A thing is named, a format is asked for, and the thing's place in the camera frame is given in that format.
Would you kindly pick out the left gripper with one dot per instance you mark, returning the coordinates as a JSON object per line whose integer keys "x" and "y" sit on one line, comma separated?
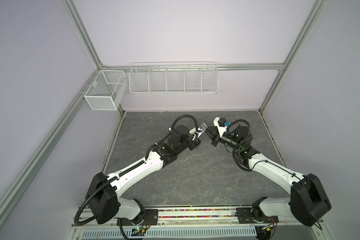
{"x": 194, "y": 144}

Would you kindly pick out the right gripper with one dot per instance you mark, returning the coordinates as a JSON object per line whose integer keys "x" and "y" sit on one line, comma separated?
{"x": 215, "y": 136}

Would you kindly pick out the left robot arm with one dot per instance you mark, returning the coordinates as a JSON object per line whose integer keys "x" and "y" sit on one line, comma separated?
{"x": 104, "y": 200}

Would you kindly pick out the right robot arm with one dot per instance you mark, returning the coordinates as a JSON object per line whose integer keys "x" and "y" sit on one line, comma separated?
{"x": 307, "y": 201}

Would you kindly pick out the white mesh box basket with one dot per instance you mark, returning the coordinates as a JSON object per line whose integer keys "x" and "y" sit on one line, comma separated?
{"x": 106, "y": 91}

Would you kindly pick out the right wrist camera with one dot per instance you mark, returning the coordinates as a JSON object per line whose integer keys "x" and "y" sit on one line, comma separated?
{"x": 221, "y": 124}

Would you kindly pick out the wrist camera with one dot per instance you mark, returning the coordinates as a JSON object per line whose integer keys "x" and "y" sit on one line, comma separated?
{"x": 221, "y": 124}
{"x": 198, "y": 131}

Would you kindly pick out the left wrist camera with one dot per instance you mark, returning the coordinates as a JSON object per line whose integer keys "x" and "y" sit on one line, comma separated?
{"x": 198, "y": 131}

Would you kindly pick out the white wire shelf basket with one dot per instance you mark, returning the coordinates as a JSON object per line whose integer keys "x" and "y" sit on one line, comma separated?
{"x": 174, "y": 78}

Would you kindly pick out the aluminium mounting rail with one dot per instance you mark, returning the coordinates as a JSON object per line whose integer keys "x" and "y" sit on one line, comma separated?
{"x": 170, "y": 216}

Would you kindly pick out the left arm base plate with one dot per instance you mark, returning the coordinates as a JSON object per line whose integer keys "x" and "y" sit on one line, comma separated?
{"x": 146, "y": 217}

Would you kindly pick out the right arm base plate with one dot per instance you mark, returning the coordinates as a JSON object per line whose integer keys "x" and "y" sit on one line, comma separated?
{"x": 244, "y": 215}

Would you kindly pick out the white vented cable duct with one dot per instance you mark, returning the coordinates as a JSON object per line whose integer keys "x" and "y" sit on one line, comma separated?
{"x": 170, "y": 233}

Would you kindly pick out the aluminium frame profile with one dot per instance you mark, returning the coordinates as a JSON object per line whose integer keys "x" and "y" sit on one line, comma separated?
{"x": 43, "y": 65}

